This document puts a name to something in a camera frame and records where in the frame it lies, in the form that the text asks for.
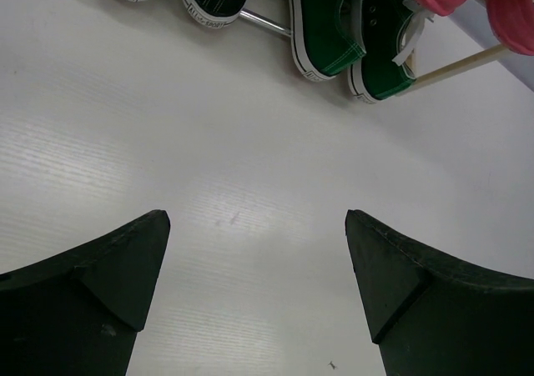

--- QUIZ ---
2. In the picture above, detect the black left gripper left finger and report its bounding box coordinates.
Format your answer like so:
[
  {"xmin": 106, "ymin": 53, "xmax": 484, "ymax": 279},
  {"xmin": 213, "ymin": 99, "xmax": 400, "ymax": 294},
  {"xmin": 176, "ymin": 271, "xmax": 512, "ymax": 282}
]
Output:
[{"xmin": 1, "ymin": 209, "xmax": 170, "ymax": 375}]

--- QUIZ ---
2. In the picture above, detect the cream metal shoe rack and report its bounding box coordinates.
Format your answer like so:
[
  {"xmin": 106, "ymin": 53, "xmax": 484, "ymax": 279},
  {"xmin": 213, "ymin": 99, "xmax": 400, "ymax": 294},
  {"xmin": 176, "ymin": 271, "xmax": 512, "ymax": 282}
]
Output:
[{"xmin": 164, "ymin": 0, "xmax": 534, "ymax": 98}]

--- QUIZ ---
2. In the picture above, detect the green canvas sneaker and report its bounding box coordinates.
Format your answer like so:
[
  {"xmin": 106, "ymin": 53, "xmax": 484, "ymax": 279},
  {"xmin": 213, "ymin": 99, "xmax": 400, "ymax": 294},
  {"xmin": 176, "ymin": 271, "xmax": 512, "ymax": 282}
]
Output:
[
  {"xmin": 289, "ymin": 0, "xmax": 365, "ymax": 82},
  {"xmin": 348, "ymin": 0, "xmax": 434, "ymax": 104}
]

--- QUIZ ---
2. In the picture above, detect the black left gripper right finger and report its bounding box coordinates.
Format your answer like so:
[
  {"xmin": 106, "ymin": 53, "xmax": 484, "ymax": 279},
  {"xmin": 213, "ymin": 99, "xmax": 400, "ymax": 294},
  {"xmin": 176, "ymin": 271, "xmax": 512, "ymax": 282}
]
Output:
[{"xmin": 345, "ymin": 210, "xmax": 533, "ymax": 375}]

